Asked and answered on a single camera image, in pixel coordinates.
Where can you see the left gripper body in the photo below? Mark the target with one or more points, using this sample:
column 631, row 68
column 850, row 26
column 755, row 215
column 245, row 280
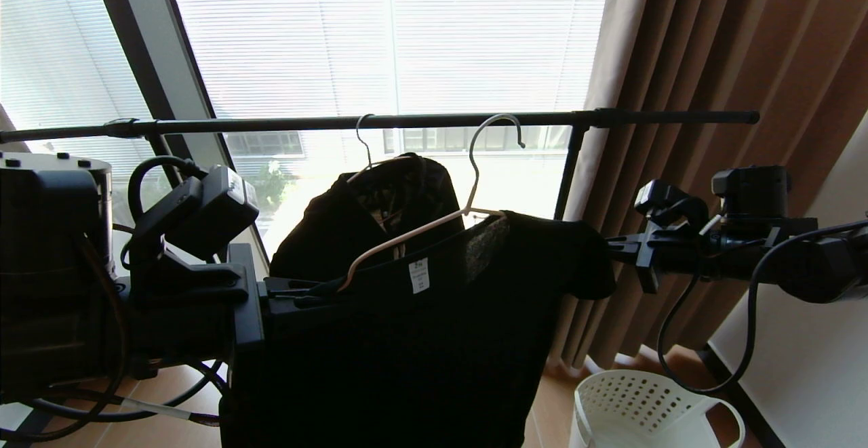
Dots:
column 196, row 319

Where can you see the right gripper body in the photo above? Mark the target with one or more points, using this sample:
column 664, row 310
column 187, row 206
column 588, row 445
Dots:
column 678, row 258

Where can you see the black shorts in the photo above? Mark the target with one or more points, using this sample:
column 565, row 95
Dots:
column 325, row 231

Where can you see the black garment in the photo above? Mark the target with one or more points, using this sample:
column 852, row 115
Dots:
column 407, row 367

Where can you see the pink clothes hanger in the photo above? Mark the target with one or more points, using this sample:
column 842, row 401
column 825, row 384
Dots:
column 473, row 177
column 364, row 146

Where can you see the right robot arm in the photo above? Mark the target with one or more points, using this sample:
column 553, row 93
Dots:
column 814, row 258

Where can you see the white laundry basket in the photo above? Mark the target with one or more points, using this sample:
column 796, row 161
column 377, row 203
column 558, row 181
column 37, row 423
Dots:
column 651, row 407

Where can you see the black clothes rack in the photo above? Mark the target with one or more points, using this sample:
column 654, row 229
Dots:
column 475, row 121

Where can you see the brown curtain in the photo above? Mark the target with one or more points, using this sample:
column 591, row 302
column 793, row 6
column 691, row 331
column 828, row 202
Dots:
column 12, row 126
column 712, row 41

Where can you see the window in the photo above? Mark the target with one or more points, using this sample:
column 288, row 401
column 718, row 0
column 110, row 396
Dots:
column 305, row 41

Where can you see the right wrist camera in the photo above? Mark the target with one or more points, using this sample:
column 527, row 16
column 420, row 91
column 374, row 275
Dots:
column 668, row 200

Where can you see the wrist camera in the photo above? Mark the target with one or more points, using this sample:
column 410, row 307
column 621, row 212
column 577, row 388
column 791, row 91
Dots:
column 217, row 211
column 668, row 200

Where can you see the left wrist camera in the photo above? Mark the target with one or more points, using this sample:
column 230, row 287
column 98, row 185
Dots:
column 217, row 211

